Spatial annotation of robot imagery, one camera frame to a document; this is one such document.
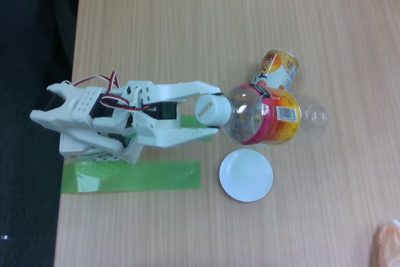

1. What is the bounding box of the long green tape strip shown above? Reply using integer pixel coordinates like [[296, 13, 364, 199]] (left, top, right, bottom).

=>
[[61, 159, 201, 194]]

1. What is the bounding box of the blue orange aluminium bottle can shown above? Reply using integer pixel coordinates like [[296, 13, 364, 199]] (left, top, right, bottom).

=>
[[251, 49, 299, 91]]

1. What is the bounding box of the short green tape strip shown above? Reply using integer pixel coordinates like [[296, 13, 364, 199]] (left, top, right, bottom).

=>
[[179, 114, 214, 143]]

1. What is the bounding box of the small white round plate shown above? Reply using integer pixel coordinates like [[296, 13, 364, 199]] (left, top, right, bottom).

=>
[[218, 148, 274, 203]]

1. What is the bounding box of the clear plastic bottle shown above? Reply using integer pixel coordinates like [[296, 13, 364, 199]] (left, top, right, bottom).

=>
[[193, 82, 328, 148]]

